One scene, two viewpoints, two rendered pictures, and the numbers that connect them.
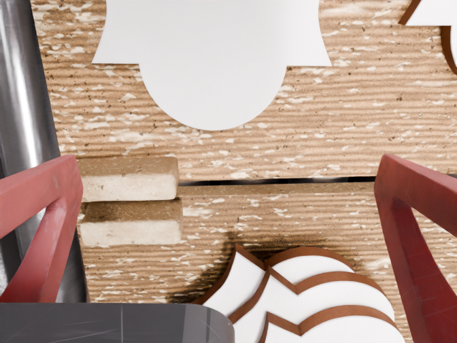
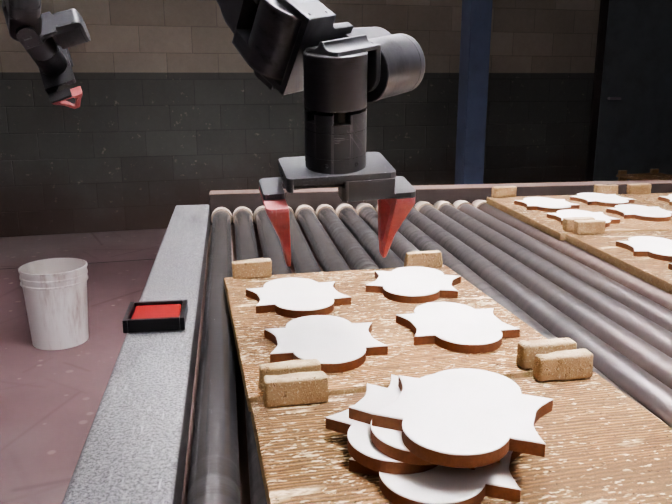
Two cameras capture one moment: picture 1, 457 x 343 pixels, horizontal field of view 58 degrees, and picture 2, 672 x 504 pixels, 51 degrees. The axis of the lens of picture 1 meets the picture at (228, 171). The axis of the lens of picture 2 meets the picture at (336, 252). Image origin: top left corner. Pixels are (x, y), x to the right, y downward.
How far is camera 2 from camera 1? 0.73 m
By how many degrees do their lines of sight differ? 100
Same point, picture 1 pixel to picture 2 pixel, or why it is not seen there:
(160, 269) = (316, 425)
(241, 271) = (374, 389)
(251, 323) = (391, 393)
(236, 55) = (340, 346)
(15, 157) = (211, 410)
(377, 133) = (431, 367)
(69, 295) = (232, 484)
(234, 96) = (343, 354)
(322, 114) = (395, 365)
